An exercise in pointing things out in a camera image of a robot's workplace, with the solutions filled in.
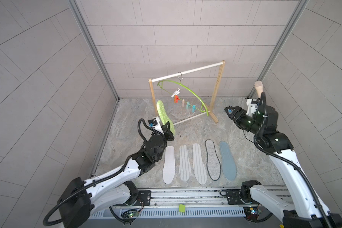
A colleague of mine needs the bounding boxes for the wooden clothes rack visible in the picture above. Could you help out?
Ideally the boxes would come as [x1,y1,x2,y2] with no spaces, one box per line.
[148,59,226,126]

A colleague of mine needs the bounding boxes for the white textured foam insole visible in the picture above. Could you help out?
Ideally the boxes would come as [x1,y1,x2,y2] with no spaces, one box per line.
[162,146,175,184]

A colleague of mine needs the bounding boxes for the white striped insole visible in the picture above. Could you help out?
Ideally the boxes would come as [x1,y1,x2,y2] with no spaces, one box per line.
[192,143,207,185]
[179,145,191,182]

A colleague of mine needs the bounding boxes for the grey blue insole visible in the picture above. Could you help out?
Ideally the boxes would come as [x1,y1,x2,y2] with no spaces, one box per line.
[219,141,237,181]

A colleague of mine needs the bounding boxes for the dark grey felt insole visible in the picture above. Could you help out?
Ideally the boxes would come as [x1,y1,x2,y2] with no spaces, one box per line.
[205,139,221,181]

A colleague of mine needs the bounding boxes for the green clip hanger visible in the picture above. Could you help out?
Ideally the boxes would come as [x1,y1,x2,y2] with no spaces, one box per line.
[153,74,210,116]

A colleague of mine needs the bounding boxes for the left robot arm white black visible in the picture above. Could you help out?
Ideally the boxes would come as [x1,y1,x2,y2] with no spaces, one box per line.
[43,117,174,228]

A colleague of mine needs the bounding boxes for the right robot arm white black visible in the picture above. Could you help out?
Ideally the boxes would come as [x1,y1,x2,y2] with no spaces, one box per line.
[225,92,342,228]

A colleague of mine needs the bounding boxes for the beige wooden microphone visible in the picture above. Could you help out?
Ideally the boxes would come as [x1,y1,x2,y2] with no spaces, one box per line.
[254,81,264,98]

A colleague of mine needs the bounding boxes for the green sticky block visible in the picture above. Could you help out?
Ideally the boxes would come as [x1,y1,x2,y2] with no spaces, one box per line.
[179,204,186,213]

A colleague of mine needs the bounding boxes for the left circuit board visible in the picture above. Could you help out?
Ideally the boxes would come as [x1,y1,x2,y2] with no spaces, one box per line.
[122,209,139,219]

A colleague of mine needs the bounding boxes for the circuit board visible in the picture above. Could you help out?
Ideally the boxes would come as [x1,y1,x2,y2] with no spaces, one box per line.
[244,207,263,221]
[122,209,139,219]

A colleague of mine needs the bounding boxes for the right circuit board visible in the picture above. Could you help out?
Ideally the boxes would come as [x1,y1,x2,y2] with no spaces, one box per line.
[244,207,263,221]

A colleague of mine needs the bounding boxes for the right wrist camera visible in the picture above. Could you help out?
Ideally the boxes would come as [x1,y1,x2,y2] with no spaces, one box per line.
[246,98,260,117]

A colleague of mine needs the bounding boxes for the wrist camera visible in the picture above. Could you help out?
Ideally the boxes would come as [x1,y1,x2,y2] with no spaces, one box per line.
[246,98,260,117]
[148,117,163,135]

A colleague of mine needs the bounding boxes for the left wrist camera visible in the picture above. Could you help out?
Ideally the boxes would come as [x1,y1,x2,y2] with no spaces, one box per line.
[148,117,163,135]

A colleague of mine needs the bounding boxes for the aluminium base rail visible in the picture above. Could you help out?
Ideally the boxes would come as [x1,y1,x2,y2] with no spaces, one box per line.
[69,186,307,210]

